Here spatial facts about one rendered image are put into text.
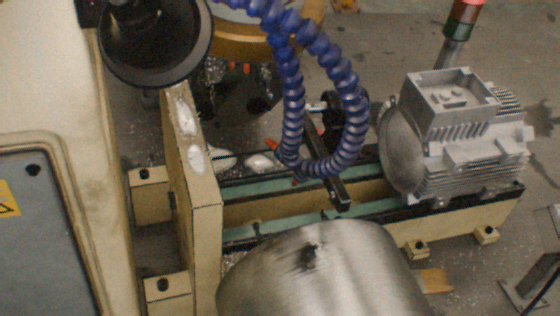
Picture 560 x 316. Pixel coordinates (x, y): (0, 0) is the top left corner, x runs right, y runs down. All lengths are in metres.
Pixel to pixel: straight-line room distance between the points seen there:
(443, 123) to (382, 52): 0.74
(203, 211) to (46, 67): 0.28
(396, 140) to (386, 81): 0.46
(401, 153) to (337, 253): 0.47
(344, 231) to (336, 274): 0.06
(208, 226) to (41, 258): 0.19
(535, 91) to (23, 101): 1.39
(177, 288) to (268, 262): 0.27
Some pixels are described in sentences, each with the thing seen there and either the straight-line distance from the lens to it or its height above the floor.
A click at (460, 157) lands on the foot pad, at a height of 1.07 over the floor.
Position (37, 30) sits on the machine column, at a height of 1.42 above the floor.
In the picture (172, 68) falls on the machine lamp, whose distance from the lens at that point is 0.30.
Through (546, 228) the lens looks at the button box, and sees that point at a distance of 0.89.
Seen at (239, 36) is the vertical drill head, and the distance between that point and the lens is 0.56.
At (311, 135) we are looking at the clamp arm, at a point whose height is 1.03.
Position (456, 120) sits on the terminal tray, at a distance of 0.86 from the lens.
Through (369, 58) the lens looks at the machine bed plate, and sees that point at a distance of 1.52.
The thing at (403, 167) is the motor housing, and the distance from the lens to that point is 1.01.
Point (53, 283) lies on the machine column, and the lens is 0.65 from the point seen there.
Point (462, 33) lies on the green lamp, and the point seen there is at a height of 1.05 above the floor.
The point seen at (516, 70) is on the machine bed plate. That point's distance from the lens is 1.67.
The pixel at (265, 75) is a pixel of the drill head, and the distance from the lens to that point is 0.94.
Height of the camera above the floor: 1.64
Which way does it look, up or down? 46 degrees down
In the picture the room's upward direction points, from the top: 8 degrees clockwise
